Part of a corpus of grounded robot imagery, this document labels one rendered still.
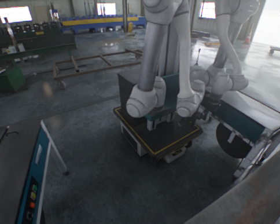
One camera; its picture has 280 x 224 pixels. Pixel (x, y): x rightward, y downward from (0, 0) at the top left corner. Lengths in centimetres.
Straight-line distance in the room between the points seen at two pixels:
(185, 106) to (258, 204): 52
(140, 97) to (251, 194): 73
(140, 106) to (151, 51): 33
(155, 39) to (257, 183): 83
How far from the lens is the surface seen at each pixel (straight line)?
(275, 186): 93
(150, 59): 81
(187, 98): 82
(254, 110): 154
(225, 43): 123
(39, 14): 1527
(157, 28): 77
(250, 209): 79
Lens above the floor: 143
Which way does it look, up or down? 36 degrees down
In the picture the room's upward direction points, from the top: straight up
